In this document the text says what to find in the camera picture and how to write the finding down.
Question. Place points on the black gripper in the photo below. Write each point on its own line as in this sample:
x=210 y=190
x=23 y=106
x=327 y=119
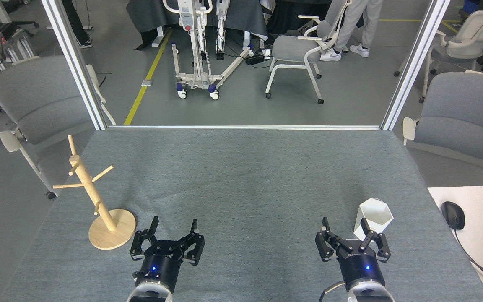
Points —
x=359 y=266
x=162 y=264

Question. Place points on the white hexagonal cup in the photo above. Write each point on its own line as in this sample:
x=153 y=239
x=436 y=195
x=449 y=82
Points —
x=373 y=214

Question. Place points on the wooden cup rack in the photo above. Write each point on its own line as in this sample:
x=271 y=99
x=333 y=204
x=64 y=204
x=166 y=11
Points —
x=111 y=230

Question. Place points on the grey felt table mat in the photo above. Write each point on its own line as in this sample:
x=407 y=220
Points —
x=241 y=188

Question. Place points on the black computer mouse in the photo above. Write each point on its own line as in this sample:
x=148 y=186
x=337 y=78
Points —
x=453 y=214

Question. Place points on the metal floor plate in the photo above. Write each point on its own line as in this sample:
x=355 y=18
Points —
x=147 y=82

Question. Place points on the white stand on wheels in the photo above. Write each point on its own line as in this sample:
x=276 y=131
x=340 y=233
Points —
x=201 y=79

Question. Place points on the black power strip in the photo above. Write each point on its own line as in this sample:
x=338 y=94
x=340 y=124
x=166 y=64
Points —
x=255 y=58

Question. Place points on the person in white shoes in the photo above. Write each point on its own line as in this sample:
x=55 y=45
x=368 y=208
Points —
x=357 y=21

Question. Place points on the dark cloth on table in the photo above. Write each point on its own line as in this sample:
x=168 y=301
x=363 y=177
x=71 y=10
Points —
x=237 y=16

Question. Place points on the person in dark shoes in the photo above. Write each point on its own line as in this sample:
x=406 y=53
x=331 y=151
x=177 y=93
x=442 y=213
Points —
x=76 y=21

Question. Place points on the black equipment cart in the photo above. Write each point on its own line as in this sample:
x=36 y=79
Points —
x=2 y=42

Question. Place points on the silver table edge rail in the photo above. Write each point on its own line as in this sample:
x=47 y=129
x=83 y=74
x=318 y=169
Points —
x=241 y=127

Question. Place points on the grey chair with white frame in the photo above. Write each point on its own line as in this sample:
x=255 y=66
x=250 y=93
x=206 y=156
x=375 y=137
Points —
x=40 y=100
x=294 y=48
x=472 y=29
x=463 y=113

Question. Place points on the silver frame post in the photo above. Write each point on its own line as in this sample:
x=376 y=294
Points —
x=413 y=67
x=78 y=67

